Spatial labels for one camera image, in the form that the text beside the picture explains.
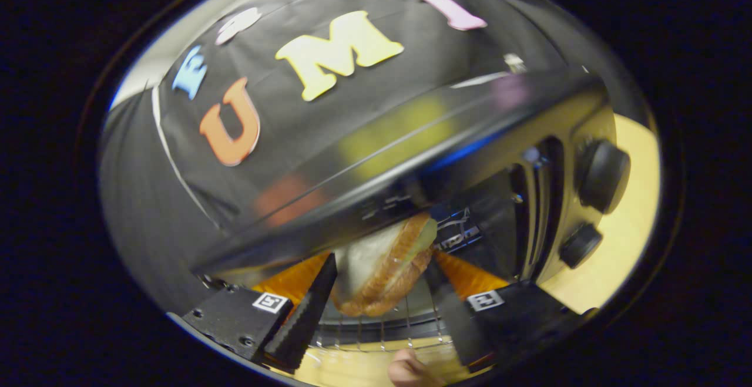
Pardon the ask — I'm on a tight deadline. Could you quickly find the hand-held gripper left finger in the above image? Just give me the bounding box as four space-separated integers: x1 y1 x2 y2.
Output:
182 252 338 374

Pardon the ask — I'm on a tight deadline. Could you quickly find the bread sandwich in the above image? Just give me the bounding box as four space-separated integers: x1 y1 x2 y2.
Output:
332 212 438 317

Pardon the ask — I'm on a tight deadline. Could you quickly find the black toaster oven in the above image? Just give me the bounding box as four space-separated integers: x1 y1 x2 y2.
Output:
191 70 632 352

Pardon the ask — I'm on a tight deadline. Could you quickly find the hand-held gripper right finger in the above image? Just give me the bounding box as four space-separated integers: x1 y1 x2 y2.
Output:
432 249 588 373

